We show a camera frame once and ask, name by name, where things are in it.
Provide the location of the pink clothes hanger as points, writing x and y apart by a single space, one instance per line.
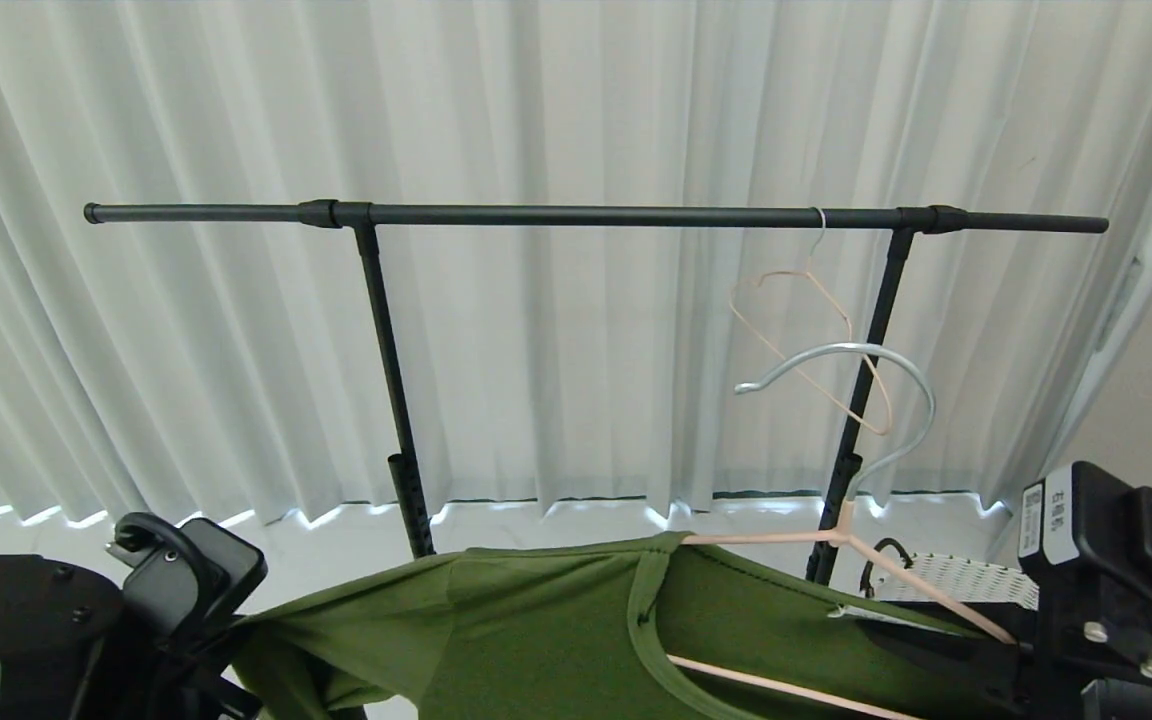
848 520
885 412

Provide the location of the black clothes rack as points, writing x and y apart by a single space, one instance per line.
586 215

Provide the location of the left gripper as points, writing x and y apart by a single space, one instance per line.
176 690

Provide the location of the white curtain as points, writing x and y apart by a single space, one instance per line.
586 120

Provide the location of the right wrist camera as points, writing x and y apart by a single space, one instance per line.
1136 530

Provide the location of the green long-sleeved shirt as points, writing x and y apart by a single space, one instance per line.
536 640

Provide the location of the white laundry basket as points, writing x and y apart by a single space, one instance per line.
966 580

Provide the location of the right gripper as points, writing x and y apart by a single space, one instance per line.
1046 520

